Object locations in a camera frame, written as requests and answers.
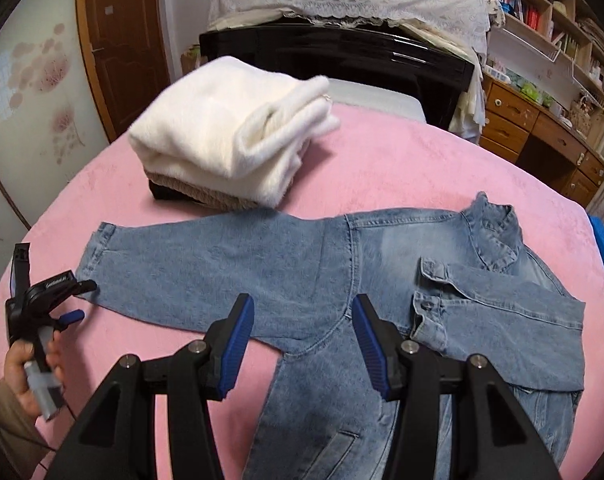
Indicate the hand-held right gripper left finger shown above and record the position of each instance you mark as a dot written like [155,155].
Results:
[234,345]

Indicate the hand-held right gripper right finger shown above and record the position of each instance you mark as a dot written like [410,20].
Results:
[369,347]

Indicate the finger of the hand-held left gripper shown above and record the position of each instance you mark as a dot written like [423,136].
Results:
[84,287]
[71,317]

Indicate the blue denim jacket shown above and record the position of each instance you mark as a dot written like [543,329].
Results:
[332,305]

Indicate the person's left hand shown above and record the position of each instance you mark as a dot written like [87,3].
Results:
[24,367]

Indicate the black folded garment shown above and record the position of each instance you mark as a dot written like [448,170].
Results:
[174,194]

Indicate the beige knitted folded garment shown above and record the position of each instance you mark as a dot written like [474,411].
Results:
[206,192]

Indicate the white fluffy folded garment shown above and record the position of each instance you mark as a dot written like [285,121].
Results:
[231,120]

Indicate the brown wooden door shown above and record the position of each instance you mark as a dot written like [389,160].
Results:
[126,40]

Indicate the wooden desk with drawers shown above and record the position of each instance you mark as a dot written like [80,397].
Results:
[537,130]

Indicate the black piano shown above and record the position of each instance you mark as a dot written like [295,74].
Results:
[332,57]

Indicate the wooden bookshelf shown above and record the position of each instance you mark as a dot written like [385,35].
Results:
[557,10]

